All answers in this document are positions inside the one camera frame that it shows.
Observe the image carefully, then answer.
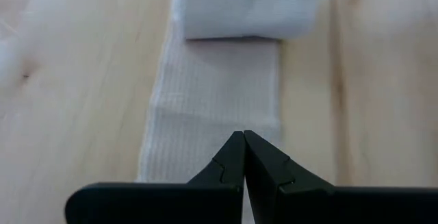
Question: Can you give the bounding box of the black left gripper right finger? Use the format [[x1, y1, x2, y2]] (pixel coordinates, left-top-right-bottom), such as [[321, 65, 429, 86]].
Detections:
[[244, 130, 438, 224]]

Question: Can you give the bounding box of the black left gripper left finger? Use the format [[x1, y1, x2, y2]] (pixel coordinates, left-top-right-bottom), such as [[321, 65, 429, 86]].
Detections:
[[64, 130, 246, 224]]

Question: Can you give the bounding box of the white elastic bandage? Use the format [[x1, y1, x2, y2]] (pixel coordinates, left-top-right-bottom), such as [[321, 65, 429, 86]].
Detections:
[[136, 0, 329, 184]]

